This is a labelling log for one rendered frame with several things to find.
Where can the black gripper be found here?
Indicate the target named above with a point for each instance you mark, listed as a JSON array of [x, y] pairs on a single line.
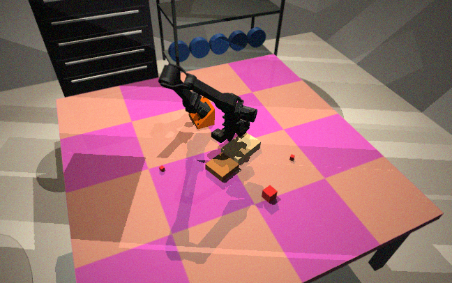
[[225, 133]]

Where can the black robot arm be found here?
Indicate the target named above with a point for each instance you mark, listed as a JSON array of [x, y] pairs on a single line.
[[170, 78]]

